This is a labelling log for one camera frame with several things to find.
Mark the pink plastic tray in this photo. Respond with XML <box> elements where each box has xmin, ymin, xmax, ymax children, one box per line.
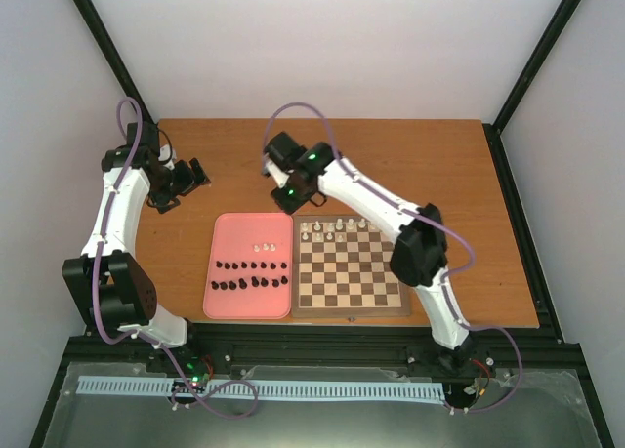
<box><xmin>203</xmin><ymin>213</ymin><xmax>293</xmax><ymax>321</ymax></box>

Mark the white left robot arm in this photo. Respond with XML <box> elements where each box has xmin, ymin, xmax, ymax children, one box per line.
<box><xmin>62</xmin><ymin>123</ymin><xmax>210</xmax><ymax>373</ymax></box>

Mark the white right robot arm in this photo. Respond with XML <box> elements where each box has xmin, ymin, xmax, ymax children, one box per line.
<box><xmin>262</xmin><ymin>132</ymin><xmax>472</xmax><ymax>375</ymax></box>

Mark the light blue cable duct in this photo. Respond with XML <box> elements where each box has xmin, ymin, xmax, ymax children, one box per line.
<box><xmin>76</xmin><ymin>376</ymin><xmax>444</xmax><ymax>405</ymax></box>

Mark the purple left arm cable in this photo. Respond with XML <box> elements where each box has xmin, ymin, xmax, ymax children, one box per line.
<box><xmin>90</xmin><ymin>96</ymin><xmax>260</xmax><ymax>420</ymax></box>

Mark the wooden chess board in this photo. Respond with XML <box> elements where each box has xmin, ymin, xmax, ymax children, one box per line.
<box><xmin>291</xmin><ymin>215</ymin><xmax>412</xmax><ymax>320</ymax></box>

